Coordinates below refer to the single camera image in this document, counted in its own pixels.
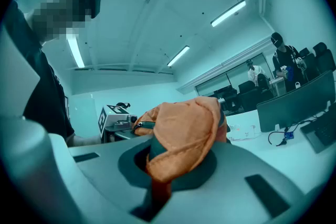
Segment person's left forearm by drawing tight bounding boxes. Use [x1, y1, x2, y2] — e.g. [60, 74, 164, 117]
[65, 134, 102, 148]

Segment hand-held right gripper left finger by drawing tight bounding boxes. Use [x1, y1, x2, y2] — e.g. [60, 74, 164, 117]
[48, 133, 154, 224]

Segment black office chair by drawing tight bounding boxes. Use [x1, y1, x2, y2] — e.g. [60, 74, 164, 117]
[237, 80, 275, 111]
[312, 41, 336, 74]
[298, 47, 320, 81]

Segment black keyboard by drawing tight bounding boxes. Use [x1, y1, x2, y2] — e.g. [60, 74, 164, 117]
[313, 112, 336, 146]

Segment black looped cable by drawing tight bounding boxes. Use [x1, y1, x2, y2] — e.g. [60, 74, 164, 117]
[267, 118, 320, 147]

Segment grey laptop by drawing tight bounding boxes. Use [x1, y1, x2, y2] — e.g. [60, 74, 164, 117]
[300, 110, 336, 153]

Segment person's head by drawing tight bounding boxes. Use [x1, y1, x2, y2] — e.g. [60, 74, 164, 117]
[30, 0, 92, 44]

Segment person's black shirt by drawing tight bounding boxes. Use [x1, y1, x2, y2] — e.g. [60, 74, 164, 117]
[4, 0, 76, 145]

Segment white paper box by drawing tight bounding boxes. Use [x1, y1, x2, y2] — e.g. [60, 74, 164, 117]
[227, 124, 261, 141]

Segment black head-worn camera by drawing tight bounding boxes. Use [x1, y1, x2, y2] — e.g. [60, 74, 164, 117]
[88, 0, 102, 19]

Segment long ceiling light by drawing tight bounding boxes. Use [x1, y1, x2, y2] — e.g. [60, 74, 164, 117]
[66, 33, 86, 69]
[210, 0, 247, 28]
[166, 45, 191, 68]

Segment white background desk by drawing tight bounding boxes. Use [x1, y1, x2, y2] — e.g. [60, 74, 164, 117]
[269, 78, 287, 98]

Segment glass partition window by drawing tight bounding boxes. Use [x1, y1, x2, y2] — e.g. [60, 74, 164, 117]
[195, 52, 272, 99]

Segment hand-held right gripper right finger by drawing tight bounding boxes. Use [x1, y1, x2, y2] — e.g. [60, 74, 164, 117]
[154, 142, 305, 224]

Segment orange backpack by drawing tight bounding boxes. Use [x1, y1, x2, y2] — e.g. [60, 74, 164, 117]
[131, 96, 232, 208]

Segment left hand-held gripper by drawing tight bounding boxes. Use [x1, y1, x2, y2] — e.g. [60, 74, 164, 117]
[98, 104, 138, 144]

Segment curved dark monitor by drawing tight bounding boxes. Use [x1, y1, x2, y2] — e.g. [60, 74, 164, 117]
[256, 69, 336, 133]

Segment white table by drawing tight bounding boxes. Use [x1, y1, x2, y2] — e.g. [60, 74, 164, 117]
[225, 109, 336, 195]

